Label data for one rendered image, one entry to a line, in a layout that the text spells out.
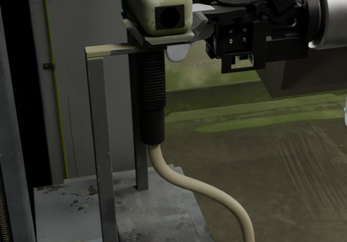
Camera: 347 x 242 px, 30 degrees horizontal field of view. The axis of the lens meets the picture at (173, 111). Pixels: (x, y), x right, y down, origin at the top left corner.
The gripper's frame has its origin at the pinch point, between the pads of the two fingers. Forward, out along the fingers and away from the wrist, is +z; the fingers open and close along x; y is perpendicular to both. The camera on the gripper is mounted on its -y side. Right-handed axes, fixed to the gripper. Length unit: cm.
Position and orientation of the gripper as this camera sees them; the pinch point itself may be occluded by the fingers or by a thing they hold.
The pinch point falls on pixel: (137, 10)
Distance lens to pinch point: 72.1
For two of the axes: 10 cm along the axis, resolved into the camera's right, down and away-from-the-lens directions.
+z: -9.7, 1.2, -1.9
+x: -2.2, -4.3, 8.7
